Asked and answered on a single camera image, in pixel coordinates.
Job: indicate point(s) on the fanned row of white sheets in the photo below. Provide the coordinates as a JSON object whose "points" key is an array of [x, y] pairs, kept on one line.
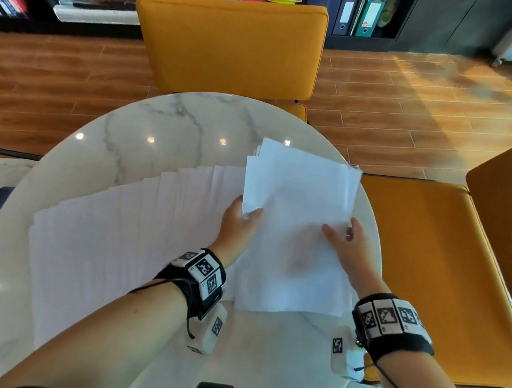
{"points": [[134, 240]]}

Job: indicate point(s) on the person's left hand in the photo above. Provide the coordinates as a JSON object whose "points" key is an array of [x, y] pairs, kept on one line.
{"points": [[232, 233]]}

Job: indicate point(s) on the yellow upholstered chair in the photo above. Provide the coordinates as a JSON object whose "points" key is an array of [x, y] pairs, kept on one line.
{"points": [[229, 48], [445, 277]]}

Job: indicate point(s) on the dark grey cabinet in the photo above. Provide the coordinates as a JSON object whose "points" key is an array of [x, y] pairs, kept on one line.
{"points": [[445, 18]]}

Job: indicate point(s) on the black wristband with markers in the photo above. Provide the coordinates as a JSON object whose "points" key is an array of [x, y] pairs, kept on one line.
{"points": [[197, 278], [389, 326]]}

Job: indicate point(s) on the dark blue folder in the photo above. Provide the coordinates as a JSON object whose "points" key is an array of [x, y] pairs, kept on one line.
{"points": [[325, 12]]}

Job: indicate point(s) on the person's right thumb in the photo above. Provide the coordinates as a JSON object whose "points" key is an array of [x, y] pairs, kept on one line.
{"points": [[333, 235]]}

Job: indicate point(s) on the person's left thumb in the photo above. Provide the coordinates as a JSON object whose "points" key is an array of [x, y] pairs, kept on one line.
{"points": [[253, 215]]}

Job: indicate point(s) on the person's right hand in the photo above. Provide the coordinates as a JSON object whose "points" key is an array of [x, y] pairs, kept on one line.
{"points": [[357, 259]]}

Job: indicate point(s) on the black right wristband with markers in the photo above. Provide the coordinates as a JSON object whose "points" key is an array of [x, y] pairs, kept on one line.
{"points": [[389, 326]]}

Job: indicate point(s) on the black left wristband with markers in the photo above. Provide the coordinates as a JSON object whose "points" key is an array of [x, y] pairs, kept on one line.
{"points": [[197, 278]]}

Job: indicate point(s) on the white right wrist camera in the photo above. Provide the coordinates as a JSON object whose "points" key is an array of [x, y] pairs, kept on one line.
{"points": [[341, 353]]}

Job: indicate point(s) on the stack of white paper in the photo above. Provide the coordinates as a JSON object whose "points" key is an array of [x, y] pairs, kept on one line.
{"points": [[302, 208]]}

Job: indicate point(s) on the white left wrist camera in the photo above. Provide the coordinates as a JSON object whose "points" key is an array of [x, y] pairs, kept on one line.
{"points": [[209, 331]]}

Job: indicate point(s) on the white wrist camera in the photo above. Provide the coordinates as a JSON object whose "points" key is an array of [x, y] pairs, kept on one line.
{"points": [[341, 353], [209, 331]]}

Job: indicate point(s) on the person's left forearm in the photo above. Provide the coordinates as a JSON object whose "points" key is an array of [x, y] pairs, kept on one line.
{"points": [[109, 342]]}

